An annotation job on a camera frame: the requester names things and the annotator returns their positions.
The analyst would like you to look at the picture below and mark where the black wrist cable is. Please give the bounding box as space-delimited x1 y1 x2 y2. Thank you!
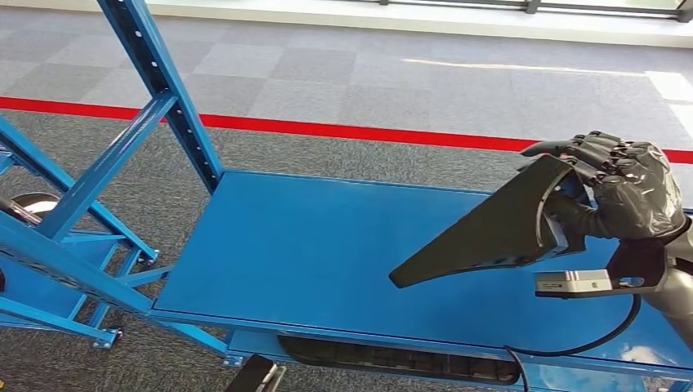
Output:
503 292 642 392

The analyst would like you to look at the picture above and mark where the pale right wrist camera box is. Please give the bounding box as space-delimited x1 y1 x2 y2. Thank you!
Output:
534 269 646 300

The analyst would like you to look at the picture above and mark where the red floor tape line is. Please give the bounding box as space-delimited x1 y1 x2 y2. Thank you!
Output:
0 96 693 165

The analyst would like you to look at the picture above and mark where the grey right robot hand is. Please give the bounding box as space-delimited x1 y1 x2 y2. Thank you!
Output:
519 131 689 243

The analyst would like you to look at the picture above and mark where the shiny black rounded part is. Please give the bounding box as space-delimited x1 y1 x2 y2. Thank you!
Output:
0 192 60 225

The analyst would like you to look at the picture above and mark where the blue metal shelf rack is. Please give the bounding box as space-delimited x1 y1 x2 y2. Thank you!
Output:
0 0 693 392

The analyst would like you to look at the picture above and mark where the dark window frame rail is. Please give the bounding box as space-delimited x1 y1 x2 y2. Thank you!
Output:
378 0 693 23

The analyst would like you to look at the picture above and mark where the black plastic frame part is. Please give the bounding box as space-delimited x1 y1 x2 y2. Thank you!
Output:
388 154 591 289

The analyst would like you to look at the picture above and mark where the large black plastic car part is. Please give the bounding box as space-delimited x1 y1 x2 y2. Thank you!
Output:
279 335 522 386

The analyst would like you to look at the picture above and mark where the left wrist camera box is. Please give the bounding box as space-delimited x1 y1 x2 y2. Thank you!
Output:
224 354 287 392

